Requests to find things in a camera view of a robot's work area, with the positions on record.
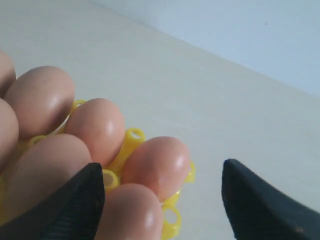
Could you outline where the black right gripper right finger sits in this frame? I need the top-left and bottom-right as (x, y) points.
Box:
(221, 159), (320, 240)

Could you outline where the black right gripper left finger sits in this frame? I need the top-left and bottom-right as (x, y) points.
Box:
(0, 163), (105, 240)

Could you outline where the yellow plastic egg rack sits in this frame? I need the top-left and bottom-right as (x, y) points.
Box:
(0, 98), (195, 240)

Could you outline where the brown egg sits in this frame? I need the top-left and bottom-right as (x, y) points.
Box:
(0, 50), (16, 99)
(120, 136), (191, 202)
(0, 99), (19, 174)
(63, 98), (125, 167)
(95, 183), (163, 240)
(4, 66), (75, 140)
(0, 134), (92, 222)

